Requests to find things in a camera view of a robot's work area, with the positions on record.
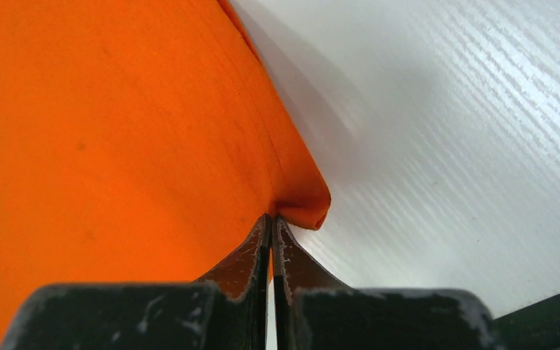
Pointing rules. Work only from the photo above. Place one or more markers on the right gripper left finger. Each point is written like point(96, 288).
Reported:
point(225, 308)

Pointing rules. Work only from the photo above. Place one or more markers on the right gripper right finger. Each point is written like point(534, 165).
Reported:
point(316, 310)

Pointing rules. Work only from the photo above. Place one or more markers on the orange t shirt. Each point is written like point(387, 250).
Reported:
point(139, 141)

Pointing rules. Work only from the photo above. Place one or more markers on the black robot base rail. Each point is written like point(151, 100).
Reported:
point(533, 327)

